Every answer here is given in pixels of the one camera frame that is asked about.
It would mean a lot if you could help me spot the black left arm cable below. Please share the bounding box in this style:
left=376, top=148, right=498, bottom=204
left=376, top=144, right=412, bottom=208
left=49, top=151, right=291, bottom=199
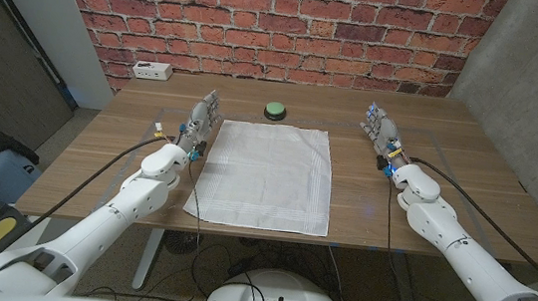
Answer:
left=0, top=117, right=181, bottom=281

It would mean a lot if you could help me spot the green push button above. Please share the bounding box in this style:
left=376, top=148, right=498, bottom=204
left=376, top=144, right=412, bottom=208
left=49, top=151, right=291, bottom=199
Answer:
left=262, top=100, right=289, bottom=124

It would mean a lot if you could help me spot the red brick printed backdrop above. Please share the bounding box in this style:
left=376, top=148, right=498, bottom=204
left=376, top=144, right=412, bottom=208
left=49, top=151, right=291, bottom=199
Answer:
left=38, top=0, right=509, bottom=133

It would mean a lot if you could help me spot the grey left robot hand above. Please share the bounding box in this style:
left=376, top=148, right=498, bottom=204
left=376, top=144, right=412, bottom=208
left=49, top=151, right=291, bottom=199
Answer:
left=176, top=86, right=225, bottom=159

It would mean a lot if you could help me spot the white handkerchief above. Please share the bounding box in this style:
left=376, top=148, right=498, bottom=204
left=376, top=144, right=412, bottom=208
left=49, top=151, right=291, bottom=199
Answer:
left=181, top=115, right=340, bottom=239

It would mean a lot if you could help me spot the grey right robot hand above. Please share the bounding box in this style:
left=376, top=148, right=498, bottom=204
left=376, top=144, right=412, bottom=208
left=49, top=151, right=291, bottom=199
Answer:
left=354, top=100, right=417, bottom=176

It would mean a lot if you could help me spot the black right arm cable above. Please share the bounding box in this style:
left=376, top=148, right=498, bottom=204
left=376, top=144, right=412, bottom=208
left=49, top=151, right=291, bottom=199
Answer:
left=396, top=156, right=538, bottom=301

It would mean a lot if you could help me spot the white power strip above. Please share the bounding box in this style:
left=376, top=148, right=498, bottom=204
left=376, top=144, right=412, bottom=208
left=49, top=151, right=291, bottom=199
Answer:
left=131, top=59, right=175, bottom=83

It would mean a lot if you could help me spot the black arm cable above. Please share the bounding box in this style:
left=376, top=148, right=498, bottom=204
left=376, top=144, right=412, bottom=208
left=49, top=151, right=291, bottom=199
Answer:
left=396, top=156, right=538, bottom=301
left=0, top=117, right=181, bottom=281

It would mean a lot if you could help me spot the yellow foot pedal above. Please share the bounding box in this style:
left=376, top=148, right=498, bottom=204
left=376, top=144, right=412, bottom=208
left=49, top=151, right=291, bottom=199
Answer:
left=0, top=204, right=34, bottom=252

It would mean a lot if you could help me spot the metal table leg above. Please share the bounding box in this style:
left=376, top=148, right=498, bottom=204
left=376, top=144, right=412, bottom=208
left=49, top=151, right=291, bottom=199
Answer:
left=386, top=252, right=423, bottom=301
left=132, top=226, right=165, bottom=293

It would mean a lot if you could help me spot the black round fan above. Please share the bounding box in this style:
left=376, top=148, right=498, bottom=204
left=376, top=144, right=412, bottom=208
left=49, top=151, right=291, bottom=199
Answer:
left=161, top=229, right=205, bottom=259

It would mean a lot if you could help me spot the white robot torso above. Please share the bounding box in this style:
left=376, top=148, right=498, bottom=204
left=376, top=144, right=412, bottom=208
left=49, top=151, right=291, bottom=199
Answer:
left=202, top=262, right=351, bottom=301

